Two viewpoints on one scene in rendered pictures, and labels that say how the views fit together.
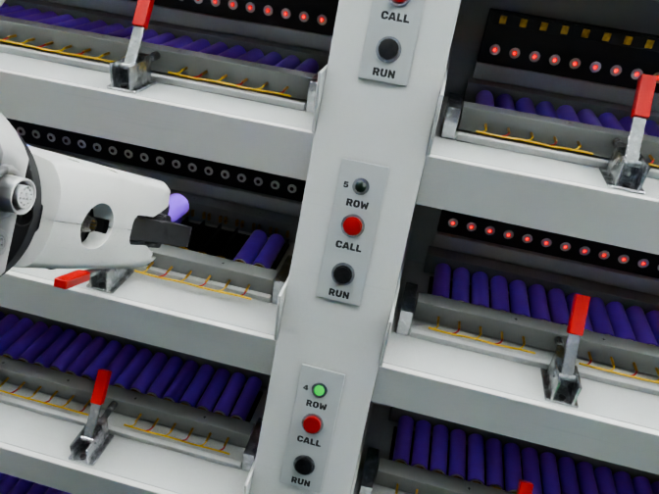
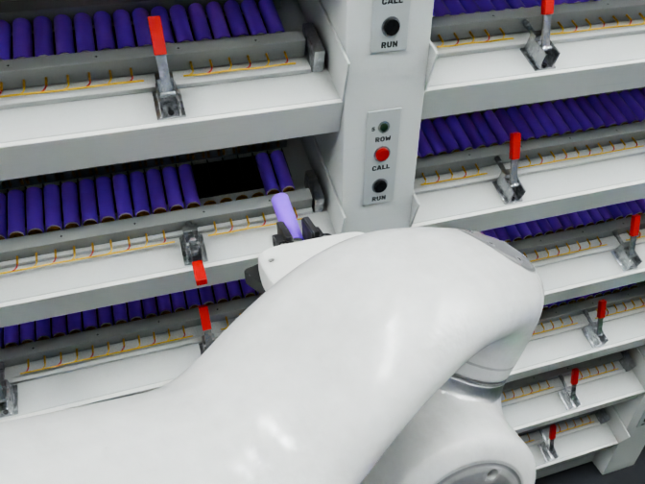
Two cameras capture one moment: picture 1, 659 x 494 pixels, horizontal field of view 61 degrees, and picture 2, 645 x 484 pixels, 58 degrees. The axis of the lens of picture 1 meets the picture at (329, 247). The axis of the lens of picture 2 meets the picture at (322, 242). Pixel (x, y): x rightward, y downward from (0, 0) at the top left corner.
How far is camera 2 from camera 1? 0.39 m
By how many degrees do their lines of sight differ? 34
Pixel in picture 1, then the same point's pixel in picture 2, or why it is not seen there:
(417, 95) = (414, 52)
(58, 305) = (165, 285)
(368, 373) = not seen: hidden behind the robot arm
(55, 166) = not seen: hidden behind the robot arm
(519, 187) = (484, 90)
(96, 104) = (155, 136)
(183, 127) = (236, 129)
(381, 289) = (405, 184)
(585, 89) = not seen: outside the picture
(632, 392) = (542, 174)
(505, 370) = (475, 193)
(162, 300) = (245, 249)
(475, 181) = (456, 95)
